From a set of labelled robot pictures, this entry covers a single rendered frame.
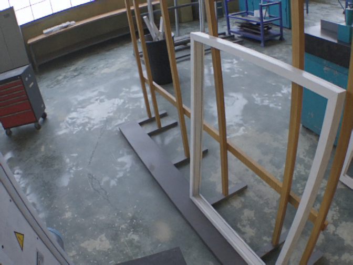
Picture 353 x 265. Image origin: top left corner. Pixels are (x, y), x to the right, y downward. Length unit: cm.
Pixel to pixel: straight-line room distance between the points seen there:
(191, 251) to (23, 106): 324
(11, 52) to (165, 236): 660
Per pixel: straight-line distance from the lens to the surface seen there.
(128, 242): 249
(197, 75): 202
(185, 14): 912
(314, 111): 328
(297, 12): 128
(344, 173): 290
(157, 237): 246
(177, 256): 133
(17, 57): 802
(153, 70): 472
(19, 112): 455
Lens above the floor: 197
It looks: 32 degrees down
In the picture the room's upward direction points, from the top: 10 degrees counter-clockwise
